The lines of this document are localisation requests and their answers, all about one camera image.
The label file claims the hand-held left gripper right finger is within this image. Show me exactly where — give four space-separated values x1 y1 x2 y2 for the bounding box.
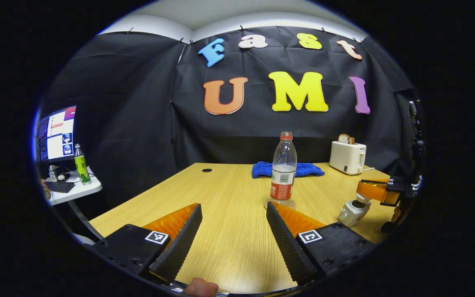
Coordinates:
266 201 376 285

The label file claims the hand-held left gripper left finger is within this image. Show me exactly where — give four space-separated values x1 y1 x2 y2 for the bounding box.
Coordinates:
92 203 203 285

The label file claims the white ceramic teacup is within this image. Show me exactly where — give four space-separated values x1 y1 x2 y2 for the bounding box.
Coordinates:
339 199 372 227

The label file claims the round cork coaster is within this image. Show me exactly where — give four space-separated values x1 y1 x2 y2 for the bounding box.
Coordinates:
264 198 297 210

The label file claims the clear plastic water bottle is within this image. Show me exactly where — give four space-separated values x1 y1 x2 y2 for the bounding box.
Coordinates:
270 132 298 203

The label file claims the green bottle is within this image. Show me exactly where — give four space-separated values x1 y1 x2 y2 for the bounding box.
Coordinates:
74 144 92 185

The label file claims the white toaster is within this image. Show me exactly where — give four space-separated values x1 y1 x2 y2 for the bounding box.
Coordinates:
329 141 367 175

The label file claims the blue towel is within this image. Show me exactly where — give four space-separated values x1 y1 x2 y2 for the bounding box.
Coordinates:
252 162 325 179

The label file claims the black metal stand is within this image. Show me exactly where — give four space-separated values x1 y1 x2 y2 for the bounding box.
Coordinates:
409 101 424 182

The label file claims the white side table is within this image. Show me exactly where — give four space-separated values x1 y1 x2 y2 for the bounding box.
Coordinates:
46 167 103 206

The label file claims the black keyboard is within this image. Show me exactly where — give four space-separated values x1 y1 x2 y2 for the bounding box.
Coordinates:
46 181 75 193

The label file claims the black backdrop cloth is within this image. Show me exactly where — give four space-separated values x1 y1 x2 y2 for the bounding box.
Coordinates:
40 26 419 207

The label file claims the computer monitor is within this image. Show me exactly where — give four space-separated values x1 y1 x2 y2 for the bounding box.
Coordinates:
35 105 77 162

